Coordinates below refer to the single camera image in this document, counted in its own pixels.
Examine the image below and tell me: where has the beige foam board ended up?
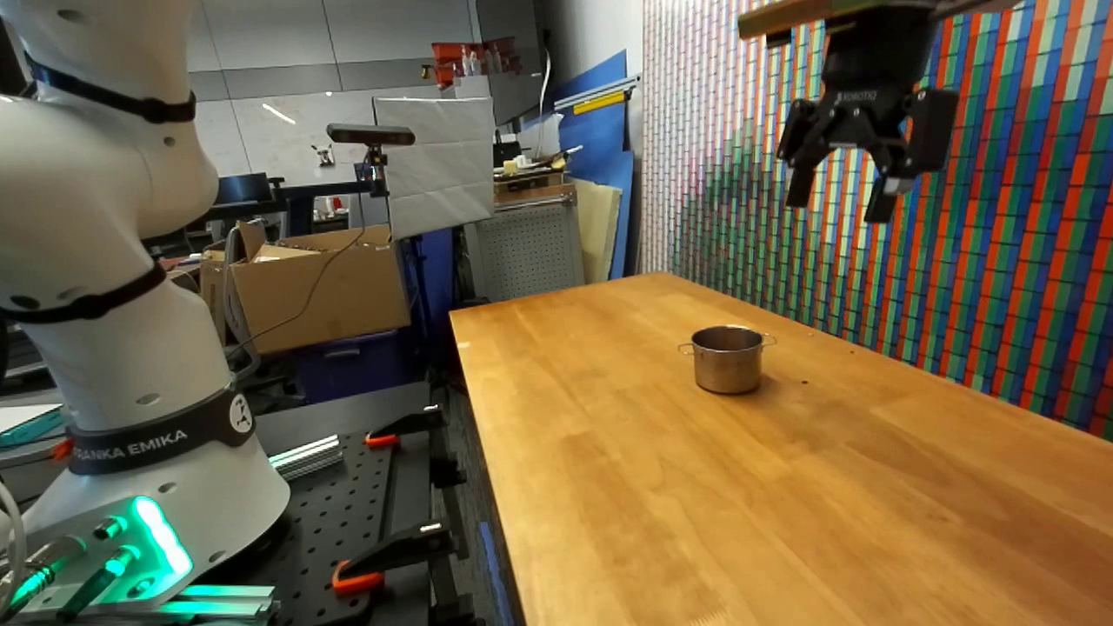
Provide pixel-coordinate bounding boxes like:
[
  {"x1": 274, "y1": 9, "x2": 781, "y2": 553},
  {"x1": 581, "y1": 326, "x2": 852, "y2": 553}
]
[{"x1": 575, "y1": 179, "x2": 627, "y2": 286}]

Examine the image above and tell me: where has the blue storage bin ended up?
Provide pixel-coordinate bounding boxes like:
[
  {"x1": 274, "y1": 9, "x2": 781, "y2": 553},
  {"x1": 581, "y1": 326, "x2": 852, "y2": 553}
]
[{"x1": 285, "y1": 330, "x2": 411, "y2": 408}]

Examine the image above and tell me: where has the camera tripod stand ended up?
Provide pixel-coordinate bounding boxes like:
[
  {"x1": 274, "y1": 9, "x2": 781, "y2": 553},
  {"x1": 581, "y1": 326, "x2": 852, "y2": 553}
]
[{"x1": 346, "y1": 143, "x2": 394, "y2": 233}]

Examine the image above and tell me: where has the orange handled black clamp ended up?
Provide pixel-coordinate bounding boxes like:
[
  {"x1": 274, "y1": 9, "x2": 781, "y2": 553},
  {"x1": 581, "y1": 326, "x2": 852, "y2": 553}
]
[
  {"x1": 362, "y1": 403, "x2": 453, "y2": 457},
  {"x1": 328, "y1": 519, "x2": 456, "y2": 603}
]

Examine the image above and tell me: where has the white flat panel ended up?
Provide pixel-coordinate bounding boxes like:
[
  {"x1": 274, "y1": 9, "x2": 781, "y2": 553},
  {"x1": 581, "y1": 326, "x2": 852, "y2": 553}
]
[{"x1": 368, "y1": 90, "x2": 501, "y2": 242}]

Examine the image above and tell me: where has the black perforated breadboard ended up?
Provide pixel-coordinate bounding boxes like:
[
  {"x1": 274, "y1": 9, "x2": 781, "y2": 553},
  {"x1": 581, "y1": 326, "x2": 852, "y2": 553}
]
[{"x1": 213, "y1": 423, "x2": 469, "y2": 626}]

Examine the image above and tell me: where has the brown cardboard box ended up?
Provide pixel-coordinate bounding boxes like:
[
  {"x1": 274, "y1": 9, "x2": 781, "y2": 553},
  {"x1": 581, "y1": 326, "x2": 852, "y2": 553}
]
[{"x1": 197, "y1": 224, "x2": 418, "y2": 357}]

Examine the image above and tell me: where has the small metal bowl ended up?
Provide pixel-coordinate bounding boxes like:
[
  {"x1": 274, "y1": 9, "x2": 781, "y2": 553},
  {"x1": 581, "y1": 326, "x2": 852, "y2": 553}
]
[{"x1": 689, "y1": 323, "x2": 767, "y2": 401}]

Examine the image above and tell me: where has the short aluminium extrusion bar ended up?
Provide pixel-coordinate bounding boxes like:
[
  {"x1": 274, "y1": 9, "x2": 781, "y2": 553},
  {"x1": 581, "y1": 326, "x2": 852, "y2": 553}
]
[{"x1": 264, "y1": 431, "x2": 346, "y2": 483}]

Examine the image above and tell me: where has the red machine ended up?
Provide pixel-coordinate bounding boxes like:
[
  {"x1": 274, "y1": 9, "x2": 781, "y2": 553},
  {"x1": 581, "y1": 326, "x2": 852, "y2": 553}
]
[{"x1": 426, "y1": 34, "x2": 522, "y2": 95}]

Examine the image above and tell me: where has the black stereo camera bar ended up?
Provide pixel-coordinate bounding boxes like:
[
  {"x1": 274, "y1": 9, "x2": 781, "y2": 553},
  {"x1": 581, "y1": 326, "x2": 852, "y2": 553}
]
[{"x1": 323, "y1": 123, "x2": 418, "y2": 148}]

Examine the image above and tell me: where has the white jug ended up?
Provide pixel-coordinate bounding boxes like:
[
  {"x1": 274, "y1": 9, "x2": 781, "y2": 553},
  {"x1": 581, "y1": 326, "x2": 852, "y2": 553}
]
[{"x1": 515, "y1": 110, "x2": 569, "y2": 162}]

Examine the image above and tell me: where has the tan wrist mount plate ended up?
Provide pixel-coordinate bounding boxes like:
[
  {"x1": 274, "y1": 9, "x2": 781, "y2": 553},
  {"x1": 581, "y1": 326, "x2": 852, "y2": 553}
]
[{"x1": 735, "y1": 0, "x2": 1024, "y2": 41}]

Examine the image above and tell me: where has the blue upright panel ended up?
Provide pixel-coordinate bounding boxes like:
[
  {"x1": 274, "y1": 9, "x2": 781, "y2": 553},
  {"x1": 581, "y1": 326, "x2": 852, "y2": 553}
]
[{"x1": 556, "y1": 49, "x2": 638, "y2": 281}]

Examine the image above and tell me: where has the green lit aluminium extrusion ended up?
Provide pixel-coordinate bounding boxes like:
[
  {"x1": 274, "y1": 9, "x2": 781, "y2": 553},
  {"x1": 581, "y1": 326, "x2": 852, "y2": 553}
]
[{"x1": 157, "y1": 581, "x2": 277, "y2": 626}]

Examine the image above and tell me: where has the grey cabinet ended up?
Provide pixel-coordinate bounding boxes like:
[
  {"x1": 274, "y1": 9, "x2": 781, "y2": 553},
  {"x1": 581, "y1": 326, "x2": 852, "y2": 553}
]
[{"x1": 461, "y1": 197, "x2": 590, "y2": 306}]

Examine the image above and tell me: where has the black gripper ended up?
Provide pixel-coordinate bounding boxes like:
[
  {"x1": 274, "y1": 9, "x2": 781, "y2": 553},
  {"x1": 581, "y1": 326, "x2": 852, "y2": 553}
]
[{"x1": 770, "y1": 6, "x2": 964, "y2": 227}]

